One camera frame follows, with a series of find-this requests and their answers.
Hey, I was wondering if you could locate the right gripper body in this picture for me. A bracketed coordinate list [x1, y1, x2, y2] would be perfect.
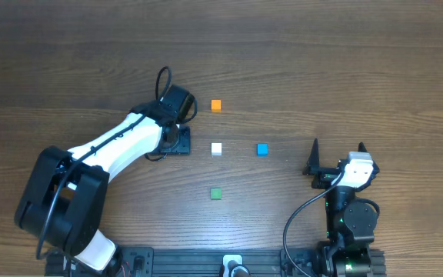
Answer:
[302, 163, 381, 191]

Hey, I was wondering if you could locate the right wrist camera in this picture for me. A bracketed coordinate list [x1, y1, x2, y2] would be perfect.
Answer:
[336, 151, 375, 189]

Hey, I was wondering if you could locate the mounting rail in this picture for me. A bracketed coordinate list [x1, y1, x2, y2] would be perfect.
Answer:
[45, 245, 387, 277]

